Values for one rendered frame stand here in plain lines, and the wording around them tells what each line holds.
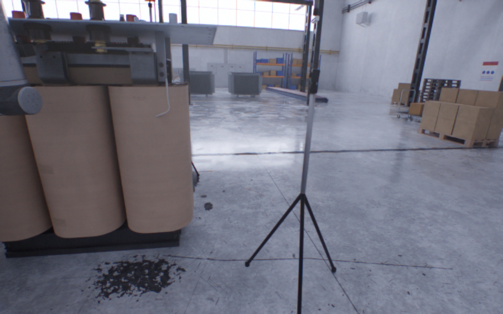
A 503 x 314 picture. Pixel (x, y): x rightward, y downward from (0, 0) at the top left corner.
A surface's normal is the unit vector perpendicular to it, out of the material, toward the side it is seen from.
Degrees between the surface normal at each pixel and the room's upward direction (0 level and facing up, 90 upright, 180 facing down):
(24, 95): 83
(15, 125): 90
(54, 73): 90
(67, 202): 90
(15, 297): 0
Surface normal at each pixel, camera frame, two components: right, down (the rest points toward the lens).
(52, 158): 0.21, 0.31
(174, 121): 0.73, 0.23
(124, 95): -0.07, 0.31
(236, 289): 0.03, -0.95
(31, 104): 1.00, -0.02
